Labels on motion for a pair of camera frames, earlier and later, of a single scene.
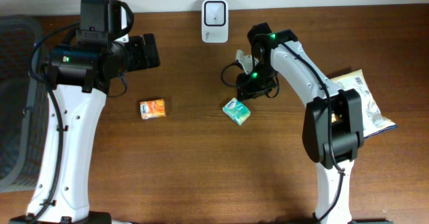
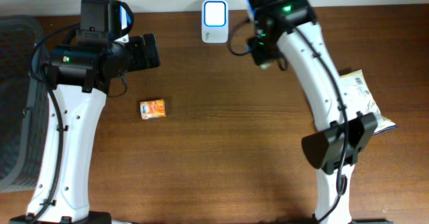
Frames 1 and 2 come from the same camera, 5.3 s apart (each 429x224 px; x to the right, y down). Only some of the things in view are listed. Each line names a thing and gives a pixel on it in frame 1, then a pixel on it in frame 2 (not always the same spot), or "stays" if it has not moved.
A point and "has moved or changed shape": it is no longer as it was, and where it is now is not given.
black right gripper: (249, 91) → (259, 58)
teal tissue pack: (236, 110) has moved or changed shape
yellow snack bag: (373, 122) stays
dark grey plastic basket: (24, 108) stays
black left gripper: (141, 59) stays
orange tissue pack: (152, 108) stays
